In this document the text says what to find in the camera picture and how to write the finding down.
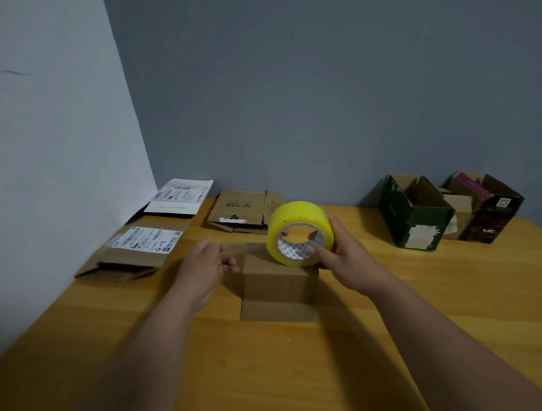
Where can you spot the person's right hand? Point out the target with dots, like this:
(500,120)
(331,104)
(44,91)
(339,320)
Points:
(351,262)

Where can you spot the person's left hand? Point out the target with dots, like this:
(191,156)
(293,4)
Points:
(203,271)

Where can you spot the person's right forearm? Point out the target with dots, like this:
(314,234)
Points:
(457,351)

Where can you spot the pink and black carton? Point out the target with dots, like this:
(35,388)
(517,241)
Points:
(491,207)

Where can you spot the person's left forearm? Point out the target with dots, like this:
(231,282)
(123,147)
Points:
(139,360)

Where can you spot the brown carton with label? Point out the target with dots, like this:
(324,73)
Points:
(279,292)

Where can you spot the green box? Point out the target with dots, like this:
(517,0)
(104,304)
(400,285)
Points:
(415,216)

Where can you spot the plain brown carton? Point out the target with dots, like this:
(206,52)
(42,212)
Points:
(241,205)

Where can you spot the black box white label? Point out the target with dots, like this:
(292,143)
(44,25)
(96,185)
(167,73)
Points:
(182,194)

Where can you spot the yellow tape roll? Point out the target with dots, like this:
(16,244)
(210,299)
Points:
(296,211)

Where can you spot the small brown cardboard box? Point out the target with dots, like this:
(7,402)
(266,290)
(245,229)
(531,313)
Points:
(457,214)

